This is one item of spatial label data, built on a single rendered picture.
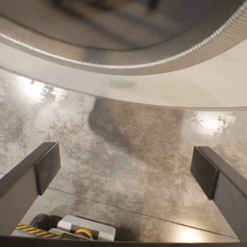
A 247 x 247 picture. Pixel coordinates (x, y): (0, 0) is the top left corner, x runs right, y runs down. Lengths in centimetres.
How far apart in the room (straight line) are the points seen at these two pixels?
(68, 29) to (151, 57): 24
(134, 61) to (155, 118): 56
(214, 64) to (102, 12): 33
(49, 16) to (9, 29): 10
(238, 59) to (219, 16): 8
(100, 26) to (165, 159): 68
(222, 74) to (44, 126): 93
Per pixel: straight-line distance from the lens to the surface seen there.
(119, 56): 45
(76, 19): 55
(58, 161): 17
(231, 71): 39
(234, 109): 61
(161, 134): 93
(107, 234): 89
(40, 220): 100
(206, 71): 39
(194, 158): 17
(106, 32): 51
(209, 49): 32
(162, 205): 97
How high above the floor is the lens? 92
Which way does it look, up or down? 80 degrees down
